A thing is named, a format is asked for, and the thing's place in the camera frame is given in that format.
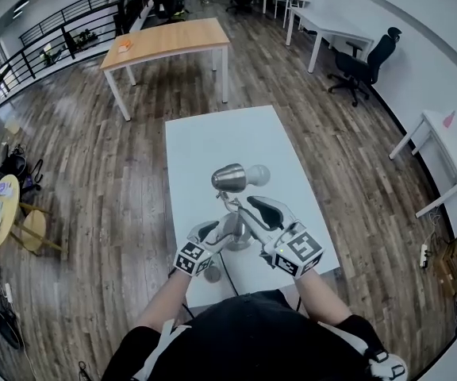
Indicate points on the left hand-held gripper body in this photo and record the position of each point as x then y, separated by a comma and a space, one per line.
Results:
189, 258

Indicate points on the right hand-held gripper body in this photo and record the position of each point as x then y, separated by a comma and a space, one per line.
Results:
304, 252

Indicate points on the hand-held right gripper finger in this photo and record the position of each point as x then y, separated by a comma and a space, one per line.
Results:
252, 228
288, 214

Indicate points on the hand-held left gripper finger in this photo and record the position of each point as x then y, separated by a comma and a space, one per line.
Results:
193, 232
218, 241

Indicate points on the silver desk lamp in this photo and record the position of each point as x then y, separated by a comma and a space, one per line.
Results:
230, 178

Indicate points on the person's left forearm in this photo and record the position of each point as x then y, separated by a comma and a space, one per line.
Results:
165, 300

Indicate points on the person's right forearm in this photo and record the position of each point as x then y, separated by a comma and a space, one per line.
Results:
321, 296

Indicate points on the white rectangular table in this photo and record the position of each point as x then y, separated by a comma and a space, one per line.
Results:
228, 141

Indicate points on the person's black clothing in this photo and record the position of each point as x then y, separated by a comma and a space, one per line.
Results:
244, 339

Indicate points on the slim white power strip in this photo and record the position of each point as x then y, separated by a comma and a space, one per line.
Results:
424, 255

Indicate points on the black headrest office chair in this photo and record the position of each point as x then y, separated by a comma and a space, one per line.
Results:
351, 64

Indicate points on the small white side table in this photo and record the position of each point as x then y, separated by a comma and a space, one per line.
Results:
454, 153

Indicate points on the flat white power strip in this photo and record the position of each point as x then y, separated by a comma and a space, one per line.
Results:
9, 292

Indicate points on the yellow round table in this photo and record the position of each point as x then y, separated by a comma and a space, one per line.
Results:
10, 212

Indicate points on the pink paper item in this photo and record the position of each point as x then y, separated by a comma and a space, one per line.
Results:
449, 119

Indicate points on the purple patterned card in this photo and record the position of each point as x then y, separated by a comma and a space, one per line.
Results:
4, 189

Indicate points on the open black case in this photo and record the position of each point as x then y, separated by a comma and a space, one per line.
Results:
10, 332

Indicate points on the wooden top table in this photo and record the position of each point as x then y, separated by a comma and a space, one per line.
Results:
173, 38

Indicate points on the small orange item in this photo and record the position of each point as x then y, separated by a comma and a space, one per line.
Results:
125, 46

